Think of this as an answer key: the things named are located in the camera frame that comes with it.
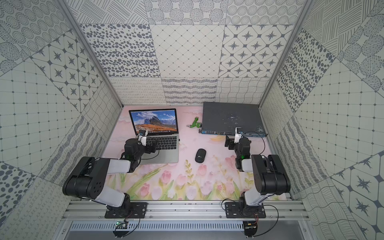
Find pink floral table mat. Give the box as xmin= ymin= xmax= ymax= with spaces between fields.
xmin=106 ymin=106 xmax=255 ymax=201

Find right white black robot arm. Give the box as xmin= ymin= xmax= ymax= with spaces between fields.
xmin=225 ymin=134 xmax=291 ymax=211

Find green plastic toy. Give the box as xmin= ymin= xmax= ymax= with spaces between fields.
xmin=187 ymin=117 xmax=202 ymax=129

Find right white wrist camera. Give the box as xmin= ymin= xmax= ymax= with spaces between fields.
xmin=234 ymin=128 xmax=243 ymax=144

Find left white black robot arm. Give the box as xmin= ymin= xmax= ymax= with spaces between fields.
xmin=63 ymin=137 xmax=157 ymax=212

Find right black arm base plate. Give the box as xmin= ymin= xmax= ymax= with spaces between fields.
xmin=223 ymin=201 xmax=266 ymax=219

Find dark grey network switch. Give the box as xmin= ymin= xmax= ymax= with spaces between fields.
xmin=201 ymin=102 xmax=268 ymax=138

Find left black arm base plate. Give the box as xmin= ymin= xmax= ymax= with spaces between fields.
xmin=105 ymin=202 xmax=148 ymax=219

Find black wireless mouse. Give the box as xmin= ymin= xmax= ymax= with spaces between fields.
xmin=195 ymin=149 xmax=207 ymax=164

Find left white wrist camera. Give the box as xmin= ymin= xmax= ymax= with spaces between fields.
xmin=138 ymin=130 xmax=148 ymax=146

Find aluminium mounting rail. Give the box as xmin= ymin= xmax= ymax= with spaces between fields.
xmin=62 ymin=200 xmax=309 ymax=221

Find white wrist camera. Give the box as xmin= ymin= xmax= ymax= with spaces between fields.
xmin=138 ymin=130 xmax=148 ymax=146
xmin=234 ymin=128 xmax=243 ymax=144

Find silver open laptop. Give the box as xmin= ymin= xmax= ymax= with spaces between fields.
xmin=129 ymin=108 xmax=179 ymax=165

